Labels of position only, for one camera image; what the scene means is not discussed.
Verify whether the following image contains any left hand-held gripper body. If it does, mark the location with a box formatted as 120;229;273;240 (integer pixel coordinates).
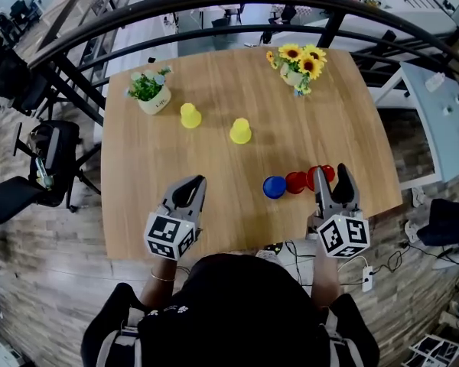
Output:
144;204;203;260

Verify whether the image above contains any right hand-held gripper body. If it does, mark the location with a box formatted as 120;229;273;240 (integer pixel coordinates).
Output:
308;203;370;258

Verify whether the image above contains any red paper cup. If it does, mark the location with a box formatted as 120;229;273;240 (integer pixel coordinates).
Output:
285;171;308;195
306;164;336;191

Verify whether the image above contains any blue paper cup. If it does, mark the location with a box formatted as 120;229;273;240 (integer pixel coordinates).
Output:
262;175;288;200

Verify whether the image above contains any yellow paper cup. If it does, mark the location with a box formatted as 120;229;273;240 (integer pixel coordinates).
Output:
179;102;203;130
229;117;252;145

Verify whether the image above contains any person's right forearm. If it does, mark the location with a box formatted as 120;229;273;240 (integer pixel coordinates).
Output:
309;242;341;309

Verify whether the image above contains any person's left forearm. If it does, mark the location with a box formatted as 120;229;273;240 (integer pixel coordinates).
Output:
139;258;177;309

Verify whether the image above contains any white power strip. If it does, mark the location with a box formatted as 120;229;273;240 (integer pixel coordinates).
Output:
361;265;374;293

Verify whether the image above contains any person's black shirt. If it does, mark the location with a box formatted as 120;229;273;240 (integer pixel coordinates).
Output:
80;253;382;367

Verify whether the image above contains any green plant in white pot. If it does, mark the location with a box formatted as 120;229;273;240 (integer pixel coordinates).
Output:
125;65;174;116

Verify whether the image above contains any light blue table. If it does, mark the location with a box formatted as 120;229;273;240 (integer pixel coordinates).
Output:
399;61;459;183

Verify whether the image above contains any sunflower bouquet in vase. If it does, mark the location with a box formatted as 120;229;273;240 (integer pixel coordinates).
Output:
265;43;329;97

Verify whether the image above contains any green bottle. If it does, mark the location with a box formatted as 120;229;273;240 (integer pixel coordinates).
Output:
34;157;55;189

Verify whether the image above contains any black office chair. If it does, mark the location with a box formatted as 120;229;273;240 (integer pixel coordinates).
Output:
0;47;53;118
0;119;103;227

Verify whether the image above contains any person's gold bracelet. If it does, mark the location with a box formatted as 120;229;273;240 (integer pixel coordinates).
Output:
150;269;176;282

